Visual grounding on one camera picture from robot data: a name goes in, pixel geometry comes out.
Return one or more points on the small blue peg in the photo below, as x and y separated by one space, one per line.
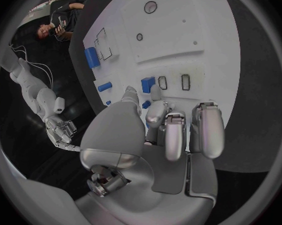
108 102

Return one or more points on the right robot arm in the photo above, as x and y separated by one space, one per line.
30 86

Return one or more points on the small blue cylinder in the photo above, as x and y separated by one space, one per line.
104 86

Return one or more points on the person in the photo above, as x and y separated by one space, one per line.
59 22

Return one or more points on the white task board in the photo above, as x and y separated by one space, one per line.
169 48

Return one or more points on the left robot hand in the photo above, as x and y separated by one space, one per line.
141 172

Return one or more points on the blue block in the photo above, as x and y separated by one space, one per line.
147 85

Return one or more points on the desk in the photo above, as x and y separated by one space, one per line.
41 7

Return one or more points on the blue plug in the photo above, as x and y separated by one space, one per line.
146 104

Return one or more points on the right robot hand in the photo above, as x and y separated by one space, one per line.
61 133

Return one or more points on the large blue cylinder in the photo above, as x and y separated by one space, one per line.
92 57

